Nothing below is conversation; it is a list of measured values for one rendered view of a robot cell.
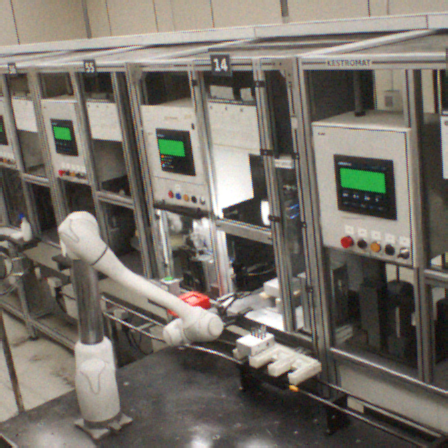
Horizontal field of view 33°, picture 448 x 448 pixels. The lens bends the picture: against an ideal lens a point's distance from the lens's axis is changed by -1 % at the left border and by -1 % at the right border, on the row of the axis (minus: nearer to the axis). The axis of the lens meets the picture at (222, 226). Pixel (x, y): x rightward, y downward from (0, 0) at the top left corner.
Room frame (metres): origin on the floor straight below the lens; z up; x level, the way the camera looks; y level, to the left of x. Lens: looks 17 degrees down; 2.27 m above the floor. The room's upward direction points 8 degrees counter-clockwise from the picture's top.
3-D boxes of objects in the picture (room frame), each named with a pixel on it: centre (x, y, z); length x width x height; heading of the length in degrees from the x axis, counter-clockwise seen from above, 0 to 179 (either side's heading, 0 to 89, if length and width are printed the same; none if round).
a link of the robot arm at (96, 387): (2.70, 0.59, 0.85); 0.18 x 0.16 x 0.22; 9
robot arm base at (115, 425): (2.67, 0.57, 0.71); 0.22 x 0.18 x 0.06; 37
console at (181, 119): (3.39, 0.08, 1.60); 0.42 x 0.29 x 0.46; 37
